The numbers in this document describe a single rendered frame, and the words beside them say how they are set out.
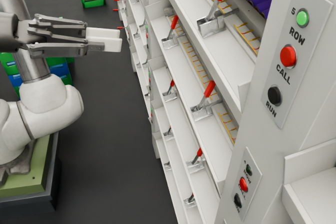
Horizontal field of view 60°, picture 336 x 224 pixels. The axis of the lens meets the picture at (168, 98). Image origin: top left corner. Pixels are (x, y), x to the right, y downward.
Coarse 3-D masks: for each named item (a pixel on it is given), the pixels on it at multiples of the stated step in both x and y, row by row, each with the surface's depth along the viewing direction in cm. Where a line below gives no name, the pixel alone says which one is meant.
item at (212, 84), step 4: (212, 80) 56; (208, 84) 57; (212, 84) 55; (208, 88) 56; (212, 88) 56; (204, 92) 58; (208, 92) 57; (204, 96) 58; (208, 96) 57; (204, 100) 58; (200, 104) 59; (200, 108) 59
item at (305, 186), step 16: (320, 144) 25; (288, 160) 25; (304, 160) 26; (320, 160) 26; (288, 176) 27; (304, 176) 28; (320, 176) 28; (288, 192) 28; (304, 192) 27; (320, 192) 27; (288, 208) 30; (304, 208) 26; (320, 208) 26
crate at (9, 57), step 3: (0, 54) 143; (3, 54) 144; (6, 54) 145; (9, 54) 145; (0, 57) 144; (3, 57) 145; (6, 57) 146; (9, 57) 146; (12, 57) 147; (0, 60) 145; (3, 60) 146; (6, 60) 147; (9, 60) 147; (12, 60) 148
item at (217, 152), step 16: (160, 0) 88; (160, 16) 91; (160, 32) 85; (176, 32) 83; (160, 48) 86; (176, 48) 78; (176, 64) 74; (192, 64) 72; (176, 80) 70; (192, 80) 69; (208, 80) 67; (192, 96) 65; (224, 112) 60; (208, 128) 58; (208, 144) 56; (224, 144) 55; (208, 160) 54; (224, 160) 53; (224, 176) 51
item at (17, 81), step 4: (64, 64) 161; (56, 68) 160; (60, 68) 161; (64, 68) 162; (52, 72) 161; (56, 72) 162; (60, 72) 163; (64, 72) 164; (68, 72) 165; (8, 76) 153; (12, 76) 154; (20, 76) 155; (12, 80) 155; (16, 80) 156; (20, 80) 157; (12, 84) 156; (16, 84) 157; (20, 84) 158
